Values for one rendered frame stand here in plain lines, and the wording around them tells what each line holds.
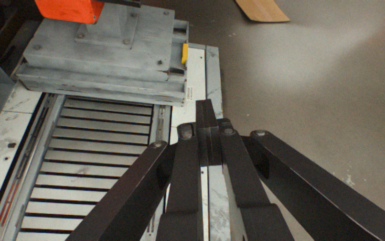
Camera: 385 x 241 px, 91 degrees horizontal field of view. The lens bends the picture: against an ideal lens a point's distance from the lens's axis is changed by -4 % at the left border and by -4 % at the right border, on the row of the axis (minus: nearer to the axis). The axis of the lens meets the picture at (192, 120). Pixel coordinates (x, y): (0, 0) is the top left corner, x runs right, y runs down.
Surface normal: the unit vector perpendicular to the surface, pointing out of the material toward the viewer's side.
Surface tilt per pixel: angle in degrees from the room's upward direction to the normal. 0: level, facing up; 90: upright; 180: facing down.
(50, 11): 90
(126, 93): 90
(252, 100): 0
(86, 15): 90
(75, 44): 0
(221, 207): 0
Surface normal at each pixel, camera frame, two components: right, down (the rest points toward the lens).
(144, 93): -0.01, 0.88
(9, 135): 0.18, -0.47
